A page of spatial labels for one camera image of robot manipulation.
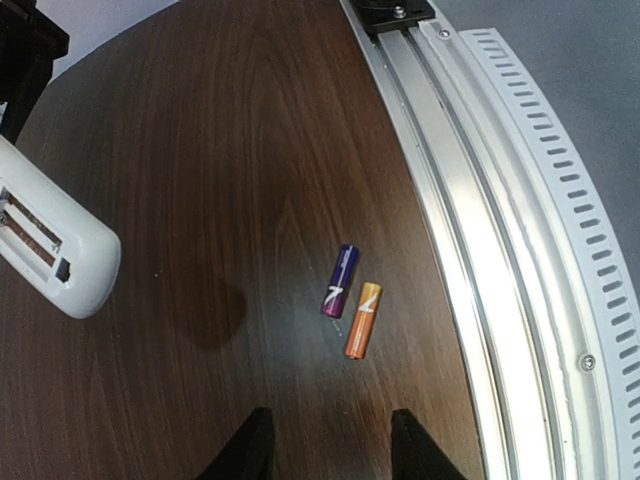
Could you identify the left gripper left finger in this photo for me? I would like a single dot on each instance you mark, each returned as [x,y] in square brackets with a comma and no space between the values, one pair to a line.
[249,453]

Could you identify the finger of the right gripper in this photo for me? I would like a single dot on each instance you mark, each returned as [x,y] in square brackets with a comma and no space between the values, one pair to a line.
[30,43]

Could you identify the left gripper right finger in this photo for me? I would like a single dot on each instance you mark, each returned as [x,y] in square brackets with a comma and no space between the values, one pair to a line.
[415,454]

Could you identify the orange AA battery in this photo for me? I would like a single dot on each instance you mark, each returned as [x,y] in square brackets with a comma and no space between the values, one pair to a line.
[363,321]

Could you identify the white remote control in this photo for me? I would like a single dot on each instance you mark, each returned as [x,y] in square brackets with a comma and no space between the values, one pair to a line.
[59,247]

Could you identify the purple AA battery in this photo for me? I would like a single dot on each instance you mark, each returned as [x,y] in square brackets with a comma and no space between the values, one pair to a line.
[338,288]

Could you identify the curved aluminium front rail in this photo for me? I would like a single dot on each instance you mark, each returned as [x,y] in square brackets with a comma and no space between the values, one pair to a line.
[524,383]

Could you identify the white slotted cable duct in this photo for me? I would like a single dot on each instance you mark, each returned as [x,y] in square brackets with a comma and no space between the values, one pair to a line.
[598,254]

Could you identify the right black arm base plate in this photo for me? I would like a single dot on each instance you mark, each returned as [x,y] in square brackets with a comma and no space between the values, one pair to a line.
[381,16]

